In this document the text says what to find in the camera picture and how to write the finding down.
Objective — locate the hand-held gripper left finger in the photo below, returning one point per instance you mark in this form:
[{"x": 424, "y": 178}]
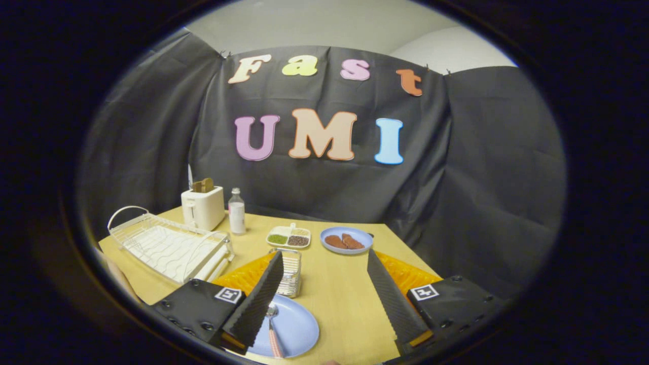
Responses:
[{"x": 258, "y": 304}]

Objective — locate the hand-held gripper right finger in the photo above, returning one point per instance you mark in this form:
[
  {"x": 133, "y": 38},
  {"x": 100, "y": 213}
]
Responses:
[{"x": 393, "y": 299}]

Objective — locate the pale blue plate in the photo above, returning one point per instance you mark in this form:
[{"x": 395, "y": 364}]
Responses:
[{"x": 296, "y": 324}]

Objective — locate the white sectioned dish with beans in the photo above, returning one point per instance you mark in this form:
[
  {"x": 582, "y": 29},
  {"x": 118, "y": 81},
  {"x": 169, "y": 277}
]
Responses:
[{"x": 289, "y": 239}]

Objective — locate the blue plate with meat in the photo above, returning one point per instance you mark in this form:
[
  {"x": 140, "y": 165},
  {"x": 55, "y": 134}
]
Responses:
[{"x": 355, "y": 233}]

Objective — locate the brown meat piece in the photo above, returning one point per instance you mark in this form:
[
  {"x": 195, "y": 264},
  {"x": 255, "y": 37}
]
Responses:
[
  {"x": 335, "y": 242},
  {"x": 353, "y": 242}
]

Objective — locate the clear bottle with white label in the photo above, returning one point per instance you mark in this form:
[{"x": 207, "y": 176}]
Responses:
[{"x": 237, "y": 215}]

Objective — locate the white toaster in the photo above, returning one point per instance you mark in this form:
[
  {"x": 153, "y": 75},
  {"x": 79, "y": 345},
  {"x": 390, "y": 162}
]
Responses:
[{"x": 205, "y": 208}]

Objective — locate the black backdrop cloth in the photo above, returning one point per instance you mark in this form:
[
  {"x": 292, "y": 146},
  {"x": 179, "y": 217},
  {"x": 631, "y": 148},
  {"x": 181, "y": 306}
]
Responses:
[{"x": 329, "y": 192}]

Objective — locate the brown toast slice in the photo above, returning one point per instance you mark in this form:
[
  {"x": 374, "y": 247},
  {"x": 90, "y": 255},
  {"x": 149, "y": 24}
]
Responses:
[{"x": 203, "y": 185}]

